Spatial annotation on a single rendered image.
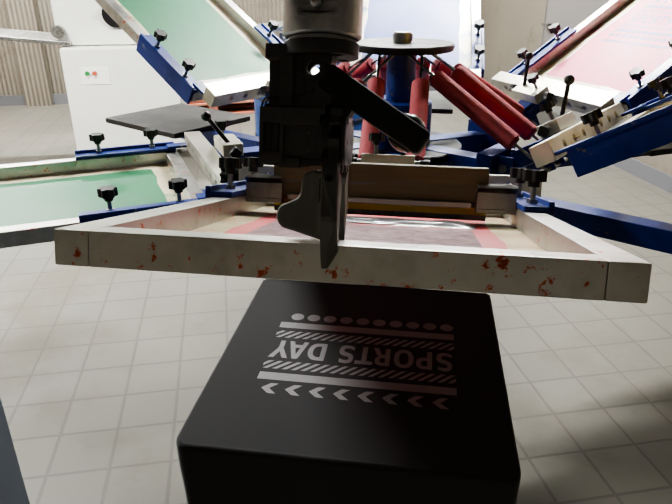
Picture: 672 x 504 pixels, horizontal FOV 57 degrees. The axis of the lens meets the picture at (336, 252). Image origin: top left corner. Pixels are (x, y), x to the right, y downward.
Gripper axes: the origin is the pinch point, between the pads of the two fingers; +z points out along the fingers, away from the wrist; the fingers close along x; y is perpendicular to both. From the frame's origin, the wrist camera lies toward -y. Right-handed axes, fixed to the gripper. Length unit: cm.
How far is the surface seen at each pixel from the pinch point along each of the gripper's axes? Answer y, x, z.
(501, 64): -93, -717, -119
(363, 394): -1.5, -25.4, 25.1
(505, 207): -24, -56, -1
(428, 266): -9.2, 1.9, 0.6
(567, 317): -81, -240, 65
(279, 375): 11.8, -28.1, 24.3
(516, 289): -17.5, 1.9, 2.2
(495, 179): -24, -80, -5
